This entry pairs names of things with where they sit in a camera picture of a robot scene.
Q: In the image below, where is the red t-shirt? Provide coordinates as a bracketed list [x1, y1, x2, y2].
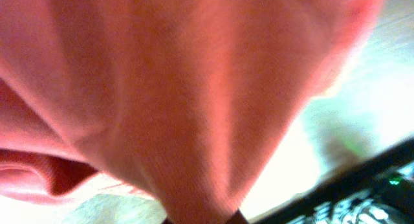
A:
[1, 0, 385, 223]

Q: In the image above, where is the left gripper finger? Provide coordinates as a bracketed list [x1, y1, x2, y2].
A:
[226, 210, 248, 224]

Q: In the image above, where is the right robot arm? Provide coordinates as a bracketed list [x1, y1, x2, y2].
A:
[257, 139, 413, 224]

